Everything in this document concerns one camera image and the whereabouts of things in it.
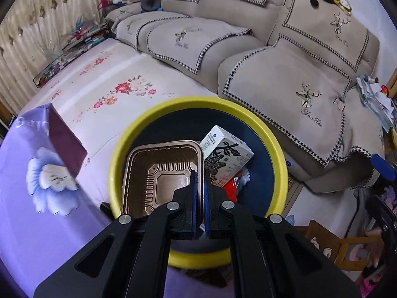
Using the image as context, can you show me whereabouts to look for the beige sofa with embroidered covers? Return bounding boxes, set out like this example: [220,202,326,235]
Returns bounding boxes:
[105,0,385,194]

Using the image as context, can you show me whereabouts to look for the pink patterned clothing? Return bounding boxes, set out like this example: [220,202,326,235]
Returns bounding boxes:
[354,245,388,298]

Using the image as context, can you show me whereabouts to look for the yellow-rimmed black trash bin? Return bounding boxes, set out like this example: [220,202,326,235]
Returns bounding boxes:
[108,96,287,268]

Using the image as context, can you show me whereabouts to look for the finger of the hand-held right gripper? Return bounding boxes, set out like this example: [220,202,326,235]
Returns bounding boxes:
[370,153,397,181]

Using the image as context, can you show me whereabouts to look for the cluttered low glass table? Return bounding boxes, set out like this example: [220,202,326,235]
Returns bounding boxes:
[33,22,109,89]

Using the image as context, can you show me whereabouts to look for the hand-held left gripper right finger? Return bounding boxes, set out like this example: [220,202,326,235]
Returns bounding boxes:
[203,177,363,298]

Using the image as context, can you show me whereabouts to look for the white foam net sleeve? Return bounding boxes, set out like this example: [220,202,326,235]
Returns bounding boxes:
[237,166,252,190]

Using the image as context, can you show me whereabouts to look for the beige patterned curtains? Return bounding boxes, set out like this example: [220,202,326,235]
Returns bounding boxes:
[0,0,140,121]

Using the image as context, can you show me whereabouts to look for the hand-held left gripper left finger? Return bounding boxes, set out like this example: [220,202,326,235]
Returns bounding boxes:
[33,171,199,298]

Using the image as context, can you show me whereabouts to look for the purple floral tablecloth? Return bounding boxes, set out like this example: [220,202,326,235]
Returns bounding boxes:
[0,104,236,298]

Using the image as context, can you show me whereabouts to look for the wooden stool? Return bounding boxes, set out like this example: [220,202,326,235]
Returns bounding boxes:
[295,220,385,270]

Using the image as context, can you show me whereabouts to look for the white box with leaf print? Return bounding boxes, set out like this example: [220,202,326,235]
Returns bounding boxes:
[198,126,255,188]

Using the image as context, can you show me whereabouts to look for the pile of papers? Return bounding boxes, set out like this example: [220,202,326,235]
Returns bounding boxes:
[355,74,396,132]

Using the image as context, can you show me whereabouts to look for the patterned rug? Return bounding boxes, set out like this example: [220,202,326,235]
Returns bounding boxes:
[287,174,303,199]

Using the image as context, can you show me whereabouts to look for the white floral mat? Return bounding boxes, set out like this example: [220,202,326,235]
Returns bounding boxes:
[19,40,219,193]

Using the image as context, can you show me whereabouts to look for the brown plastic food tray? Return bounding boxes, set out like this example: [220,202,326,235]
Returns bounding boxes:
[122,140,204,224]

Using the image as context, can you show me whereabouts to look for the wooden tissue box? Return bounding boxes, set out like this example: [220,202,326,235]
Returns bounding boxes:
[385,67,397,100]

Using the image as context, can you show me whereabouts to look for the red packet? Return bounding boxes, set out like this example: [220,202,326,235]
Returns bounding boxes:
[223,174,249,202]

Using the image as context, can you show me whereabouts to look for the dark neck pillow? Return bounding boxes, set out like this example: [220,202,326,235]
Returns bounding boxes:
[141,0,162,13]

